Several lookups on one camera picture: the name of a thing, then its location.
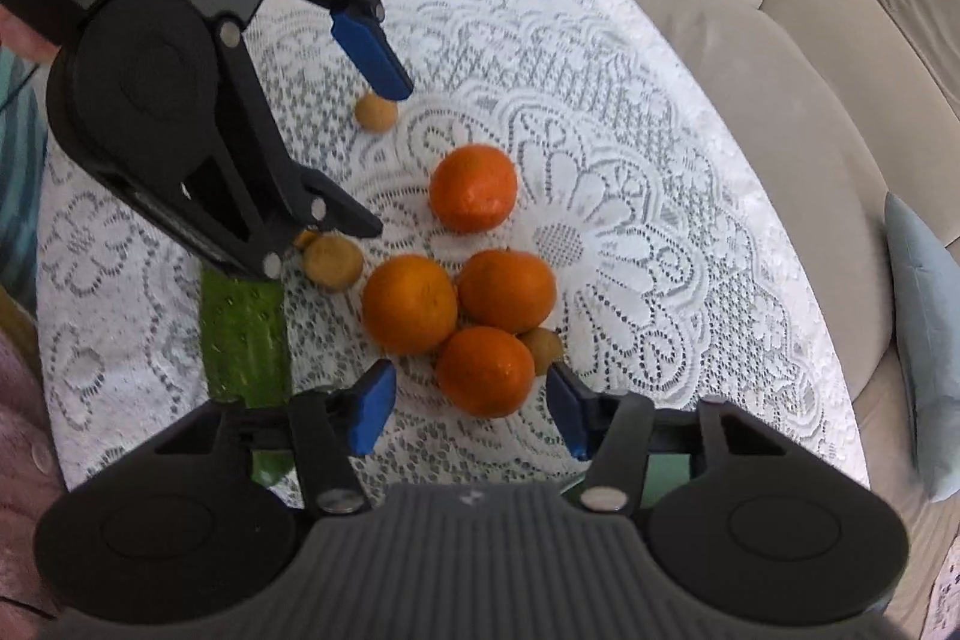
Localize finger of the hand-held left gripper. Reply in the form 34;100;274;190
116;17;385;280
271;0;415;103

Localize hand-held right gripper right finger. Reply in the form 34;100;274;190
545;361;792;513

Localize orange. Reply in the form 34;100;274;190
361;254;459;355
435;326;537;418
428;143;519;234
457;248;558;335

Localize teal striped cloth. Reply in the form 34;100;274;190
0;47;50;285

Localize light blue pillow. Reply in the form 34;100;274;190
883;191;960;503

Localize white lace tablecloth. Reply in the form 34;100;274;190
34;0;871;506

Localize beige sofa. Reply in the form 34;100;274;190
487;0;960;640

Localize green cucumber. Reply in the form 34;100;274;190
199;267;292;485

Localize person's left forearm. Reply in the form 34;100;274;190
0;10;61;67

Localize beige cushion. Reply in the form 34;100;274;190
874;0;960;120

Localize pink fluffy garment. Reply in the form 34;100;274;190
0;340;72;615

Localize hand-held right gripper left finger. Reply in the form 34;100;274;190
154;359;398;515

